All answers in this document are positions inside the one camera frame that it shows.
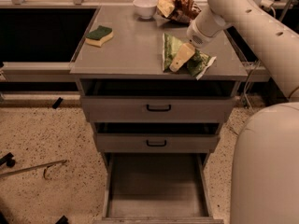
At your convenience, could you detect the bottom grey drawer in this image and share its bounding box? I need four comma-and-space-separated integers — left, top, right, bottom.
93, 153, 224, 224

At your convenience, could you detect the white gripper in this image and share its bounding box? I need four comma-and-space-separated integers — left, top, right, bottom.
169, 5, 232, 72

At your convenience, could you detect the black caster wheel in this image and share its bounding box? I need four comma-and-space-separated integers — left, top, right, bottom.
0, 153, 16, 168

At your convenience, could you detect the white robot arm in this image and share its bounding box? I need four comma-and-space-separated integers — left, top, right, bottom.
187, 0, 299, 224

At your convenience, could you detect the middle grey drawer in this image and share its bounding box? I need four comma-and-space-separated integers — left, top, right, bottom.
94, 122, 220, 153

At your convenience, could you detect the metal rod on floor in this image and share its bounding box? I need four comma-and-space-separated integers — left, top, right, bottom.
0, 160, 67, 179

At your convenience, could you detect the black clip on floor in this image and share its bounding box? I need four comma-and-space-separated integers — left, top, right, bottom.
52, 97, 63, 109

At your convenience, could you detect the brown yellow chip bag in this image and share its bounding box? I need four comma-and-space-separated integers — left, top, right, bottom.
157, 0, 202, 24

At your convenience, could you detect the grey rail beam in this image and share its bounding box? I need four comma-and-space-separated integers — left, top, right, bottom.
1, 62, 74, 82

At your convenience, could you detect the white cable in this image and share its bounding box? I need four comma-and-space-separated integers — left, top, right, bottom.
239, 59, 263, 107

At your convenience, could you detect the grey drawer cabinet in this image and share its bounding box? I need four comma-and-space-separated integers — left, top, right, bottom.
70, 4, 249, 161

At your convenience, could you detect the green yellow sponge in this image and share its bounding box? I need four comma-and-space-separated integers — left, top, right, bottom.
85, 26, 114, 47

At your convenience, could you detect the green jalapeno chip bag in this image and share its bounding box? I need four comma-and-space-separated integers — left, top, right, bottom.
163, 34, 216, 79

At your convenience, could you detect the top grey drawer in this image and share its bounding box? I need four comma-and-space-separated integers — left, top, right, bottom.
80, 78, 235, 123

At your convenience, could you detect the white bowl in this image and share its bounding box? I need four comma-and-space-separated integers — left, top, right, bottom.
133, 0, 158, 20

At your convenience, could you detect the grey drawer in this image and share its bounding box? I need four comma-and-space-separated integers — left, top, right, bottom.
93, 153, 224, 224
94, 122, 220, 153
80, 78, 235, 123

